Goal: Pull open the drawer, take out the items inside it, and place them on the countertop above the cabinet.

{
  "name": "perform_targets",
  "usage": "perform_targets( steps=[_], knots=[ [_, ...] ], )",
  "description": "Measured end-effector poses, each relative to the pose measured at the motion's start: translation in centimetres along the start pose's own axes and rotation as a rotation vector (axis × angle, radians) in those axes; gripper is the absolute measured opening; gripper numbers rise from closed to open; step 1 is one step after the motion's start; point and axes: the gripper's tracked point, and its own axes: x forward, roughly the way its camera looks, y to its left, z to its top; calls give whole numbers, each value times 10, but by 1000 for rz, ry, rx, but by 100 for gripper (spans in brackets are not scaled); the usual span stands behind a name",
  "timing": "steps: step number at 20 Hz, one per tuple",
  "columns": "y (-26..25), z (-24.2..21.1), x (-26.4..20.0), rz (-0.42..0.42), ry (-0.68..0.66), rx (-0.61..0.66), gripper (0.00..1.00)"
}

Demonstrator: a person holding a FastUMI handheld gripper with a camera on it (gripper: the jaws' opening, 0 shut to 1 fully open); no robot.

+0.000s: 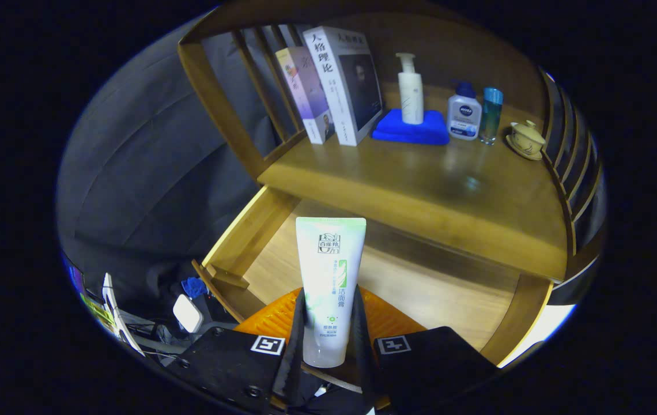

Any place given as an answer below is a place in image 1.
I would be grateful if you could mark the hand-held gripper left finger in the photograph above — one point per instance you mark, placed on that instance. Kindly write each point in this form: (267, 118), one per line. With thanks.
(295, 357)

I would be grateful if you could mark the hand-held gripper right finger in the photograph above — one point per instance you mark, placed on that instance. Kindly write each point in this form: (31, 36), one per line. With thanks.
(364, 346)

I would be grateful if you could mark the white green cleanser tube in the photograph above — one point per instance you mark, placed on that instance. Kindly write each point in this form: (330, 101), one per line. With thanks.
(328, 276)

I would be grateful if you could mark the wooden drawer with black knob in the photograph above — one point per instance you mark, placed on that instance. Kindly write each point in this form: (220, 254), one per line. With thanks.
(432, 288)

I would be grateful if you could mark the wooden countertop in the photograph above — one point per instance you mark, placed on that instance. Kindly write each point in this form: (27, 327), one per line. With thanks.
(420, 178)

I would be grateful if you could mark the brown wooden cabinet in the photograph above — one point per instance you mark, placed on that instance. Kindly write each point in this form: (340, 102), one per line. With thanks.
(467, 52)

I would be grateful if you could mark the white rounded device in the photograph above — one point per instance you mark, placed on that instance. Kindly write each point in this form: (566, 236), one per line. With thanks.
(188, 313)

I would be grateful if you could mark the small blue rag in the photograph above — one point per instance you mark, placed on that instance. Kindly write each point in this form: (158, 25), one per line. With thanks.
(193, 286)

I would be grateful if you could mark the blue folded cloth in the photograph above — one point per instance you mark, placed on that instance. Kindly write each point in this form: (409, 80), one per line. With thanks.
(389, 129)

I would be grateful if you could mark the black backdrop cloth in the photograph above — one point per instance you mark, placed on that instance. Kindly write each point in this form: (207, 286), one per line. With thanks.
(144, 173)

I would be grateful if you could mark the white bottle with blue cap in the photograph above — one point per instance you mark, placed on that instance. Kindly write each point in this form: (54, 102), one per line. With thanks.
(464, 115)

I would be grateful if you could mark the white pump bottle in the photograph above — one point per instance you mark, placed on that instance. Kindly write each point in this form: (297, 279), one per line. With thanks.
(411, 98)

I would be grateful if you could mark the purple book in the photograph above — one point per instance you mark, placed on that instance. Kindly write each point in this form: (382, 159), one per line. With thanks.
(308, 98)

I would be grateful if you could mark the thick white book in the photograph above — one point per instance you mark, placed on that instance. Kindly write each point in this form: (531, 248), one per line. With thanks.
(340, 86)

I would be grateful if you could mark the yellow lidded teacup with saucer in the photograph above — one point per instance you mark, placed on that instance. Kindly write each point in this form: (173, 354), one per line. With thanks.
(527, 141)

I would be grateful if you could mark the teal cylindrical bottle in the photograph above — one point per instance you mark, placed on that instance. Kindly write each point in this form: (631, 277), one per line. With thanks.
(491, 115)

